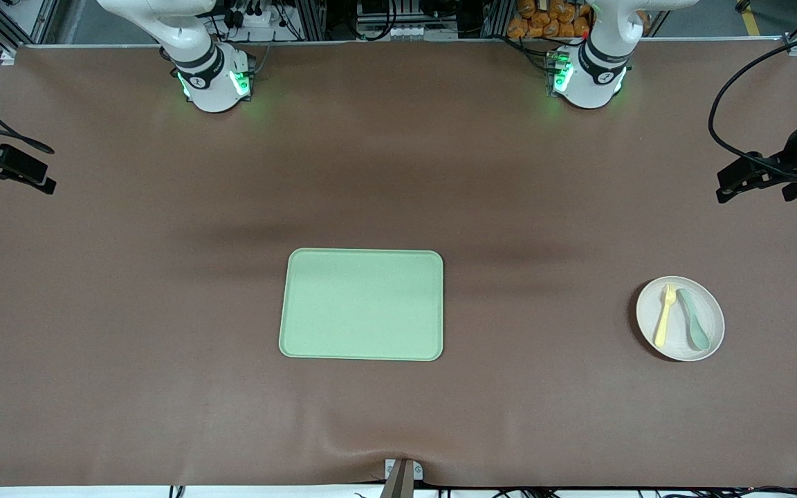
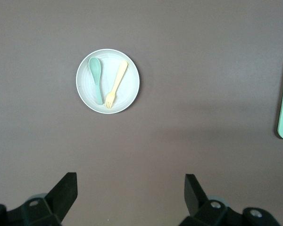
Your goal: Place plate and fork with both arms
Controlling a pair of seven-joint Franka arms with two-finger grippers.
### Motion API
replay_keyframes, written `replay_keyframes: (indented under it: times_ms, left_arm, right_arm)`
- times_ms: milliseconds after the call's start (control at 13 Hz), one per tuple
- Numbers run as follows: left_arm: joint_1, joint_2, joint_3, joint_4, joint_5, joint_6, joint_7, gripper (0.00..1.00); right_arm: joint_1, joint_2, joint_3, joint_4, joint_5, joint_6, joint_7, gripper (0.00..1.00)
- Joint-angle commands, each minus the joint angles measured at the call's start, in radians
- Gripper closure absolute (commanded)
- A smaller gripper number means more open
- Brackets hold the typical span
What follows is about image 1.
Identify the yellow plastic fork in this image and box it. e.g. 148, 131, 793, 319
654, 284, 677, 349

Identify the round beige plate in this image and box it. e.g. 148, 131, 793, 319
636, 276, 726, 362

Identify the light green plastic spoon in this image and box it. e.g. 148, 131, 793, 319
677, 288, 711, 352

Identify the pile of orange bread rolls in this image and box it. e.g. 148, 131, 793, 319
507, 0, 592, 39

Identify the white power strip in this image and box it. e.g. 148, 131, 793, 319
229, 6, 283, 30

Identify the light green rectangular tray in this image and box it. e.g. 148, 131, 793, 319
278, 248, 445, 362

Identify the brown table cover sheet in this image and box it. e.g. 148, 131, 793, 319
0, 40, 797, 489

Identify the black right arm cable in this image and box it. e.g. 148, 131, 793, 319
0, 82, 55, 154

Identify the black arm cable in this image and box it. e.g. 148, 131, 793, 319
0, 82, 55, 154
708, 38, 797, 184

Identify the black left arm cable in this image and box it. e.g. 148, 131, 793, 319
708, 38, 797, 184

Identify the aluminium frame post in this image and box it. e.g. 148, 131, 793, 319
295, 0, 327, 41
482, 0, 511, 39

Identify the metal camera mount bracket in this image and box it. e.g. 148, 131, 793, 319
384, 458, 424, 498

